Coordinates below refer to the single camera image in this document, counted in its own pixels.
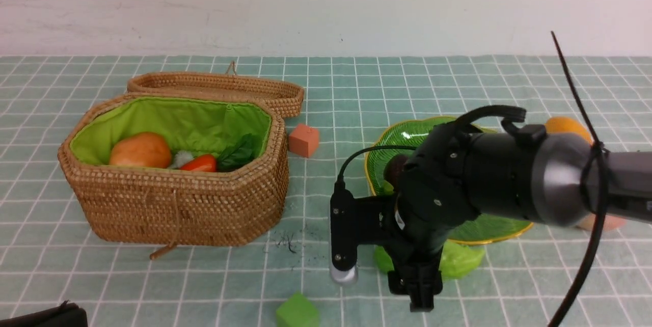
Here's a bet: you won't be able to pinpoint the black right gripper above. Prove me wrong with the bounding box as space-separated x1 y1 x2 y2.
356 195 451 313

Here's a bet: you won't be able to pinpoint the green bitter gourd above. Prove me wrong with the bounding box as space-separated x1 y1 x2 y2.
373 241 486 281

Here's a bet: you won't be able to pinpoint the pink peach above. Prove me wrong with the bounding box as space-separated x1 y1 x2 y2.
578 213 627 232

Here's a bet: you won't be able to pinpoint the orange carrot with leaves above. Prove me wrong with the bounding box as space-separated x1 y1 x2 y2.
175 134 256 172

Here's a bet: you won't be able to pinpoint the orange mango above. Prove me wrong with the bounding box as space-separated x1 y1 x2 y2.
545 116 593 145

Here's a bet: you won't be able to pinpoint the brown potato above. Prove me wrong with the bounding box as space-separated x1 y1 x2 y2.
108 132 173 169

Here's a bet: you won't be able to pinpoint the purple mangosteen green cap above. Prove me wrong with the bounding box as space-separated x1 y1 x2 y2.
382 154 409 195

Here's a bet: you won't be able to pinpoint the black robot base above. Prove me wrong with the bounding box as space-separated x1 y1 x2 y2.
1 300 89 327

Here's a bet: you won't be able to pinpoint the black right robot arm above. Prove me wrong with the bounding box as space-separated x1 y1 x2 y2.
331 121 650 312

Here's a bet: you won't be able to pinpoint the green leaf-shaped glass plate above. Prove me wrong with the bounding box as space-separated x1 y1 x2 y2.
365 116 534 246

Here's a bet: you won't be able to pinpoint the green foam cube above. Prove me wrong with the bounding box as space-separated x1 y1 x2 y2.
276 292 321 327

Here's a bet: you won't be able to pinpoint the orange foam cube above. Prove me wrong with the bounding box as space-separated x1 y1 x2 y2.
287 123 320 158

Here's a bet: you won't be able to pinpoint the woven wicker basket lid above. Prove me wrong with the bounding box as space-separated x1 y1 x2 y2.
127 62 305 118

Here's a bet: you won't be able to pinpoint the wooden basket toggle clasp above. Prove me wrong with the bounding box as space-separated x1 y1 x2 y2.
149 189 181 261

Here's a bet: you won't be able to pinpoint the woven wicker basket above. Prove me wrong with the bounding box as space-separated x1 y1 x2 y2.
58 93 289 247

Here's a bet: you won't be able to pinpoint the teal checkered tablecloth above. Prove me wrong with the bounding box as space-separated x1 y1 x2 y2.
0 55 652 327

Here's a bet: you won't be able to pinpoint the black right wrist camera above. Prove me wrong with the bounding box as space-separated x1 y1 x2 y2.
329 182 359 287

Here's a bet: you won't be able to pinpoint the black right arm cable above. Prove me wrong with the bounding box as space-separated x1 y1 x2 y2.
336 31 612 327

